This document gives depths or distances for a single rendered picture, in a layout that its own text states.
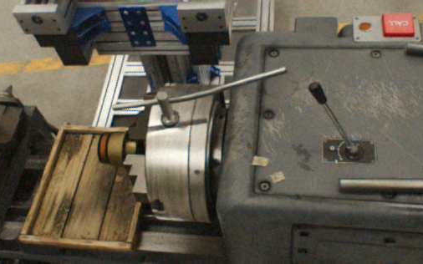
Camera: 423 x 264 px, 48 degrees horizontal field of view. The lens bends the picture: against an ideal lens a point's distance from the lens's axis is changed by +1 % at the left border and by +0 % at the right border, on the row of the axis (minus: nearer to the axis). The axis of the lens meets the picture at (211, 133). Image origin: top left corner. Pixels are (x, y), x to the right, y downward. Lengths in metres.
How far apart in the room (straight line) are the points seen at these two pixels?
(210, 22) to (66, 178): 0.60
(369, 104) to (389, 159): 0.12
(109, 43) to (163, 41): 0.19
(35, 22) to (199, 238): 0.81
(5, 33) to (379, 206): 2.88
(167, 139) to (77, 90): 1.91
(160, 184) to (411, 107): 0.50
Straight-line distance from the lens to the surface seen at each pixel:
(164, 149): 0.94
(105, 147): 1.11
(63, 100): 2.80
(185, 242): 1.22
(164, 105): 0.89
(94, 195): 1.32
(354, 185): 0.82
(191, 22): 1.39
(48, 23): 1.53
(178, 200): 0.97
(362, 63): 1.00
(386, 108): 0.94
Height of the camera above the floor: 1.99
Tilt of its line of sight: 55 degrees down
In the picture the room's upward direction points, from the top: 12 degrees counter-clockwise
